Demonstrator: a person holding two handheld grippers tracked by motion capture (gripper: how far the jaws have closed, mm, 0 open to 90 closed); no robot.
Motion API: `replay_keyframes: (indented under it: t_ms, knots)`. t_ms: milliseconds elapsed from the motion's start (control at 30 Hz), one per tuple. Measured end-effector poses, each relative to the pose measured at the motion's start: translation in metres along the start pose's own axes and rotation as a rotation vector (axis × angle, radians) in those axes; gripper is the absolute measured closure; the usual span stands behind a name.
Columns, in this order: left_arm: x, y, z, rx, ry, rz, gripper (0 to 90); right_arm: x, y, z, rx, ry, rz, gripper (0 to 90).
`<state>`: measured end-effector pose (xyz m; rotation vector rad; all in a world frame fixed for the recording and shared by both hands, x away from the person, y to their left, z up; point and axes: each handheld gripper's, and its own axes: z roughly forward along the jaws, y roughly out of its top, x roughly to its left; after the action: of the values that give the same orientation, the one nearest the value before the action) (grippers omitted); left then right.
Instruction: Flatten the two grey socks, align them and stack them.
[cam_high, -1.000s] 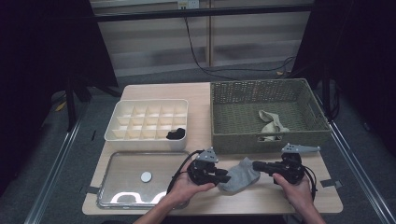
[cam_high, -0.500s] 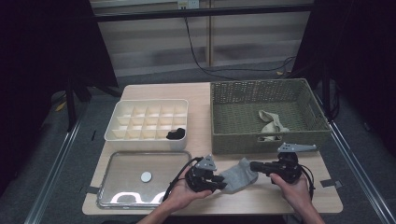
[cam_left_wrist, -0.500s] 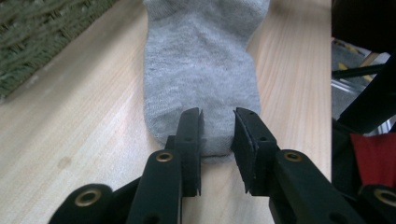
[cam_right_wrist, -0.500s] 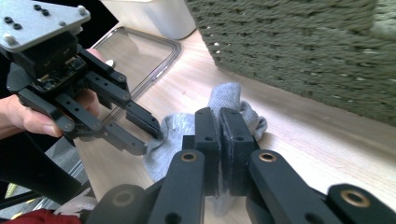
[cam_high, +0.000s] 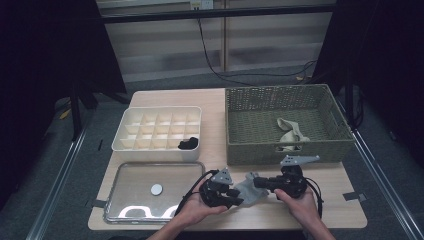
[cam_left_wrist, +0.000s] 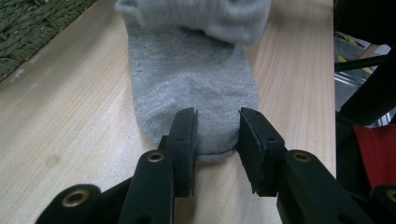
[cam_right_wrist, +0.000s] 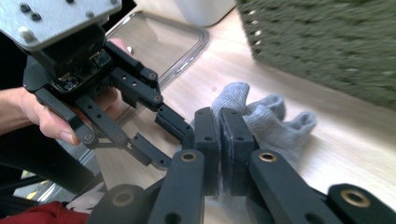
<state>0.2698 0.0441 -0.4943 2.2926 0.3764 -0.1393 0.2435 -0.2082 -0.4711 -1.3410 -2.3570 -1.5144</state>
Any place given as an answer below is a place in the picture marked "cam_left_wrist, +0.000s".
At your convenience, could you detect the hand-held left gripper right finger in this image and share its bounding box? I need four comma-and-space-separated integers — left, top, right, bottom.
234, 106, 375, 224

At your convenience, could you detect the aluminium floor rail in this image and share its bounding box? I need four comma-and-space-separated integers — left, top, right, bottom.
334, 70, 394, 127

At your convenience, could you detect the yellow black floor tape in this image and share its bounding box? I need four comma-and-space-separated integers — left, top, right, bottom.
337, 31, 375, 75

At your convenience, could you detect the black metal stand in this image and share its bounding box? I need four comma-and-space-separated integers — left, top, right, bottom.
334, 55, 390, 72

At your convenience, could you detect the green woven basket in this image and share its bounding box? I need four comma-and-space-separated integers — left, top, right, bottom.
0, 0, 98, 82

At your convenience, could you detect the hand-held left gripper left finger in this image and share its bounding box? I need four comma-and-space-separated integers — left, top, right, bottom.
117, 106, 199, 224

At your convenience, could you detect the grey sock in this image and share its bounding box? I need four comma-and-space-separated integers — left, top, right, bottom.
114, 0, 273, 47
126, 22, 261, 164

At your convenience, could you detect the red cloth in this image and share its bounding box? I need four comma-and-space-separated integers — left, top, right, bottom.
353, 123, 396, 189

